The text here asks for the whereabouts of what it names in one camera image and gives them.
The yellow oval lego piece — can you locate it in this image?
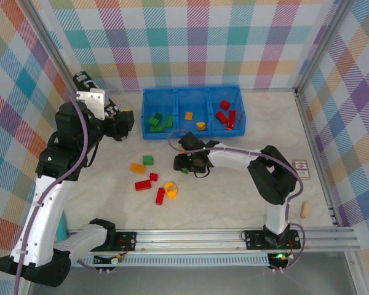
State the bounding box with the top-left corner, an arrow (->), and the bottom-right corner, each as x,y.
164,181 -> 179,200

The blue plastic bin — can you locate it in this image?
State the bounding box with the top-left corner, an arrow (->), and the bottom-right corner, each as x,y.
140,87 -> 178,141
174,87 -> 212,139
207,85 -> 245,138

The teal foam roll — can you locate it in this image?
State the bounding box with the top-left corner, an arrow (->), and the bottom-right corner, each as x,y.
57,214 -> 69,243

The playing card box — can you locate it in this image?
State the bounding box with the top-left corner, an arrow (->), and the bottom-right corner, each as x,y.
291,159 -> 312,181

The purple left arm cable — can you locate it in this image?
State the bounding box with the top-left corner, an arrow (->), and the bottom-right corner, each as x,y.
14,94 -> 111,295

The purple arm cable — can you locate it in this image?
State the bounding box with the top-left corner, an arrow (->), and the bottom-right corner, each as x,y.
167,129 -> 306,273
14,94 -> 111,295

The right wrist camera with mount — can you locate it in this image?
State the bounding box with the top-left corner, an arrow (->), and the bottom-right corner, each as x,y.
177,132 -> 220,152

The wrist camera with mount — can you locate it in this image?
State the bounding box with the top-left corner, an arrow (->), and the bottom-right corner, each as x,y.
76,88 -> 108,121
177,132 -> 220,152

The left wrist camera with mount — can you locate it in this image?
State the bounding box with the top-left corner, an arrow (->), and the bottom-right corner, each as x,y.
76,88 -> 108,121

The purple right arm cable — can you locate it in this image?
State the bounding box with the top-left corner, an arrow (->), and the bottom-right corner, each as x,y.
167,129 -> 306,273

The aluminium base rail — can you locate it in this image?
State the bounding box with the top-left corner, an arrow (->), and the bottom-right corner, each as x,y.
20,227 -> 362,255

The aluminium frame post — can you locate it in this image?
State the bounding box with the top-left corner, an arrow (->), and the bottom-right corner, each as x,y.
293,0 -> 357,93
18,0 -> 84,104

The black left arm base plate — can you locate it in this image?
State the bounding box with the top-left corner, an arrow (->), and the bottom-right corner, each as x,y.
81,230 -> 138,253

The slotted grey cable duct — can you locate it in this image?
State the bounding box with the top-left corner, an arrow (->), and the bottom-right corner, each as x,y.
36,254 -> 271,267

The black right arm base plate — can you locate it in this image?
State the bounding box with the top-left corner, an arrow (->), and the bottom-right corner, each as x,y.
244,229 -> 302,250

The aluminium back rail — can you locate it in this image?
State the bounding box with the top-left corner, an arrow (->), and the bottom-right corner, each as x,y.
104,87 -> 298,94

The small controller board with wires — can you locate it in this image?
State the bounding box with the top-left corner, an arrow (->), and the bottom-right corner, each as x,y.
93,253 -> 125,274
268,251 -> 296,273

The aluminium side rail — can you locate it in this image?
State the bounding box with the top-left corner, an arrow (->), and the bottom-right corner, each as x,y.
294,88 -> 342,228

